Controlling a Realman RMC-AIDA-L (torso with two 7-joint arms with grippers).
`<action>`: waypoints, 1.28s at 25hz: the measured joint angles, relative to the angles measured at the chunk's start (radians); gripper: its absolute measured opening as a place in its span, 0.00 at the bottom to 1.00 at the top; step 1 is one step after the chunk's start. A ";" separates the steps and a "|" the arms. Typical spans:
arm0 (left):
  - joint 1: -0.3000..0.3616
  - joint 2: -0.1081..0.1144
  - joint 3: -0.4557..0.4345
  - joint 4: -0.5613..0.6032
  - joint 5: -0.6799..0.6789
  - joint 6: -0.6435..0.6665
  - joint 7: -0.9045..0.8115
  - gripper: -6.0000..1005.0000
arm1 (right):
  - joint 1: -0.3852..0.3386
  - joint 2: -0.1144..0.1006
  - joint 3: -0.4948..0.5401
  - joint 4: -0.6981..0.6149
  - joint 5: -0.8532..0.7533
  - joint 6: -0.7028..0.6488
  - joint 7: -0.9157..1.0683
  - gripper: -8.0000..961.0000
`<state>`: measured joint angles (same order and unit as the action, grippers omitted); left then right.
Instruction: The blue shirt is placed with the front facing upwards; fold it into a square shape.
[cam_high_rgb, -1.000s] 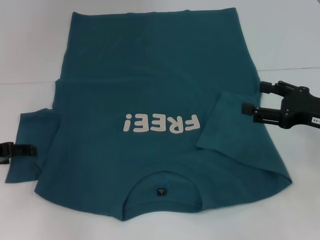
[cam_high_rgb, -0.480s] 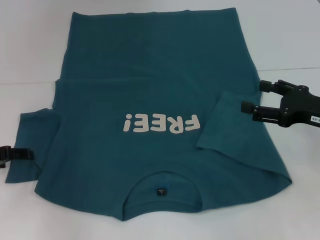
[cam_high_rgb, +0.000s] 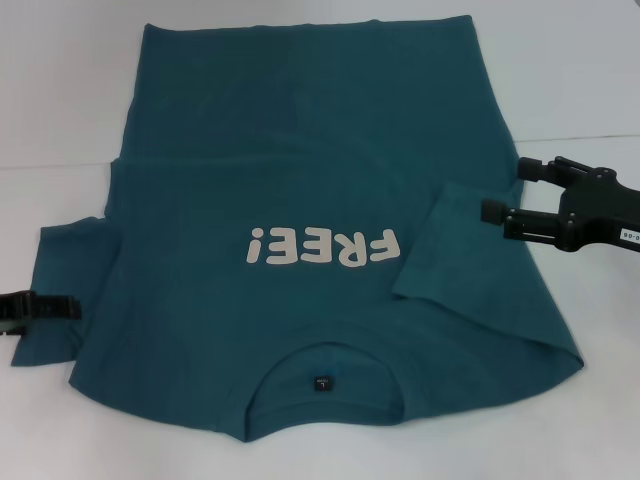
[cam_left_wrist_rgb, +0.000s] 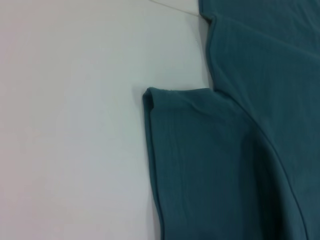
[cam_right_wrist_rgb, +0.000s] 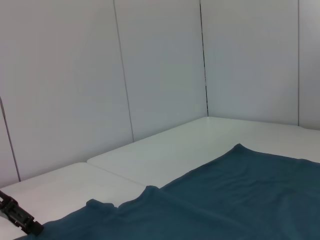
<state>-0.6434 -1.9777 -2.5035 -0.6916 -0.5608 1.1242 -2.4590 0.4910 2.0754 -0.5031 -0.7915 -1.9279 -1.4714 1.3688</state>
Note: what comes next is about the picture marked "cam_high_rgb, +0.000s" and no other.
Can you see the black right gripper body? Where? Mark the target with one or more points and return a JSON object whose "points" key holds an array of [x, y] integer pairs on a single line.
{"points": [[605, 215]]}

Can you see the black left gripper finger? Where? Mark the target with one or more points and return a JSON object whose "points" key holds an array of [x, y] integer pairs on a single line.
{"points": [[55, 309]]}

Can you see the teal blue FREE t-shirt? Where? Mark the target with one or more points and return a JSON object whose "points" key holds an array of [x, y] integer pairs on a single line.
{"points": [[300, 150]]}

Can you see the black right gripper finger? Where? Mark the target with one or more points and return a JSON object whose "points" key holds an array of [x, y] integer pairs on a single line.
{"points": [[535, 225], [532, 170]]}

